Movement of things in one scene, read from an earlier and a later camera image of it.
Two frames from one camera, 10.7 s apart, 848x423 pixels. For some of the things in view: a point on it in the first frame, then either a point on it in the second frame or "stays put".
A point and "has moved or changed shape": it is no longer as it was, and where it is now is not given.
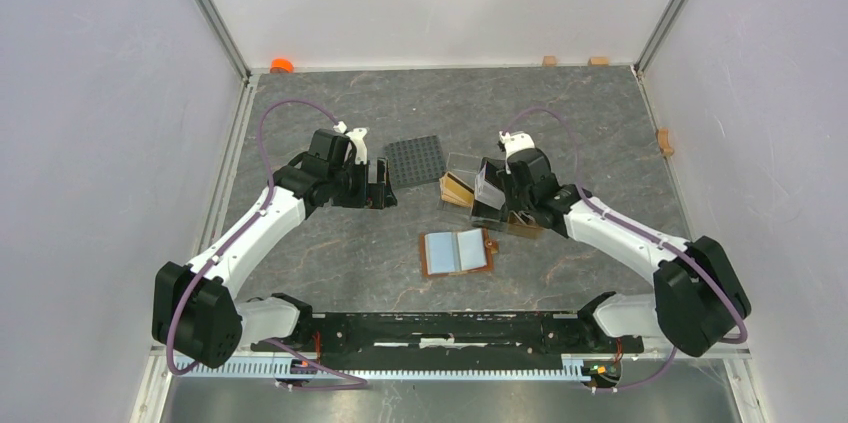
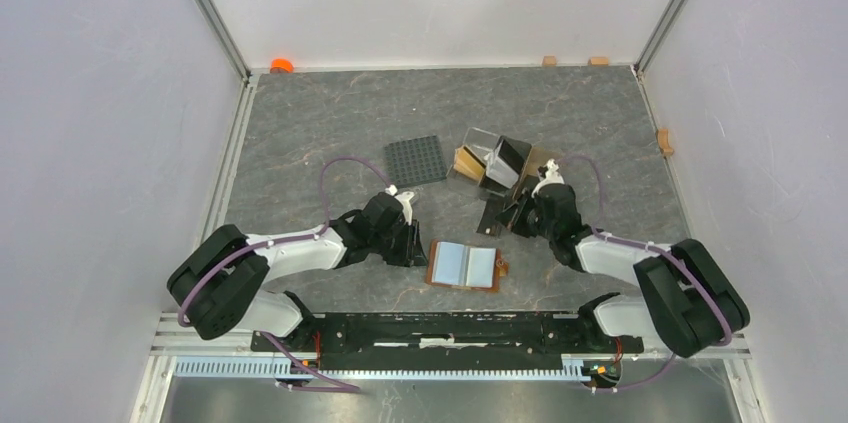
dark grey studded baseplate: (414, 160) stays put
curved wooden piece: (664, 142) stays put
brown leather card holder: (448, 253) has moved or changed shape
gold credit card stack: (454, 190) → (468, 163)
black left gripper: (374, 195) → (412, 253)
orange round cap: (281, 66) stays put
